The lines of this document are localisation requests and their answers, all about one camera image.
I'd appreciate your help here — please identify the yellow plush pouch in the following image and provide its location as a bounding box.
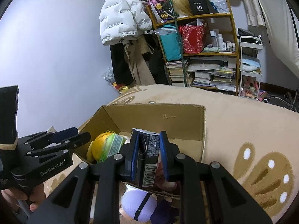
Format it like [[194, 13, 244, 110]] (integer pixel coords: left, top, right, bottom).
[[86, 131, 113, 163]]

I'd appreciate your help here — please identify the green tissue pack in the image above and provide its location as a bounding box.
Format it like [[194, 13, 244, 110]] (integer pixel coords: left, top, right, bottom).
[[97, 133, 126, 163]]

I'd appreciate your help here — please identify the purple haired plush doll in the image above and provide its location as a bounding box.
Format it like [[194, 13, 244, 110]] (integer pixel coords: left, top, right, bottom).
[[120, 189, 179, 224]]

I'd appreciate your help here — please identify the small black carton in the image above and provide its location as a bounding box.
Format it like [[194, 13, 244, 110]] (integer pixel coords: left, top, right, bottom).
[[131, 128, 160, 188]]

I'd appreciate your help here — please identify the person left hand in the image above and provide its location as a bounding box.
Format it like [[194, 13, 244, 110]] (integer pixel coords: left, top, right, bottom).
[[1, 183, 46, 212]]

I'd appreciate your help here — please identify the beige patterned carpet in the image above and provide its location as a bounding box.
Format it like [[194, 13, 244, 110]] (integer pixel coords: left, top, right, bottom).
[[43, 83, 299, 224]]

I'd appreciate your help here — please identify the snack bag on floor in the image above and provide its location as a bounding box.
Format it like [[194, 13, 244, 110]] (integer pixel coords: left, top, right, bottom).
[[102, 67, 117, 86]]

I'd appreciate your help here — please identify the open cardboard box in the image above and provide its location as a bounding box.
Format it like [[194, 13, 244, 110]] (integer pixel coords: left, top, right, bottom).
[[82, 104, 205, 191]]

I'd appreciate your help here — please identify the beige trench coat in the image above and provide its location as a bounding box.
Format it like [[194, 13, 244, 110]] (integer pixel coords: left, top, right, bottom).
[[124, 35, 156, 85]]

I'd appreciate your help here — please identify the stack of books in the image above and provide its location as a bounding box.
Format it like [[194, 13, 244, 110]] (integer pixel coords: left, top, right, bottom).
[[166, 59, 194, 87]]

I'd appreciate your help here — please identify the white puffer jacket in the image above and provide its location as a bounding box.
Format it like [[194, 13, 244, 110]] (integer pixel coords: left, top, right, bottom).
[[99, 0, 152, 46]]

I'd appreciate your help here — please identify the teal shopping bag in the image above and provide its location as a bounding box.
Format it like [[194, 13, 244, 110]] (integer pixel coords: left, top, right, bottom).
[[159, 24, 181, 61]]

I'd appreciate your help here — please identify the wooden bookshelf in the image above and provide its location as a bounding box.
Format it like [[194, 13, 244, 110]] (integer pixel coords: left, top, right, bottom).
[[147, 0, 239, 93]]

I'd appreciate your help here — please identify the white utility cart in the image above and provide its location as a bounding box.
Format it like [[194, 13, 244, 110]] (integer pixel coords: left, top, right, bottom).
[[239, 35, 263, 100]]

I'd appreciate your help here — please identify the red gift bag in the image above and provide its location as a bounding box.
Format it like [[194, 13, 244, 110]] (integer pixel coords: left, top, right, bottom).
[[179, 25, 206, 54]]

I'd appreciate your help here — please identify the black printed tote bag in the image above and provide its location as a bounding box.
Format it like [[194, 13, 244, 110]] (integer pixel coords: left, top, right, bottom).
[[147, 0, 174, 23]]

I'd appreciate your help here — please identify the cream office chair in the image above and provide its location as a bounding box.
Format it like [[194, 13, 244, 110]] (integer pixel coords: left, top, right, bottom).
[[245, 0, 299, 112]]

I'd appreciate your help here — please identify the blonde wig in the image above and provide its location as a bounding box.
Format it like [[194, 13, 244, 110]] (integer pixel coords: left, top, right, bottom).
[[171, 0, 193, 17]]

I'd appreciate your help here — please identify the black box marked 40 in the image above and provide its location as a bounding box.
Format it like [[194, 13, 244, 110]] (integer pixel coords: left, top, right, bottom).
[[188, 0, 209, 15]]

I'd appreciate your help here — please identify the white wall socket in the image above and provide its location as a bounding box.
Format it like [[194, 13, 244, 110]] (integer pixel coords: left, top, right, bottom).
[[47, 126, 57, 133]]

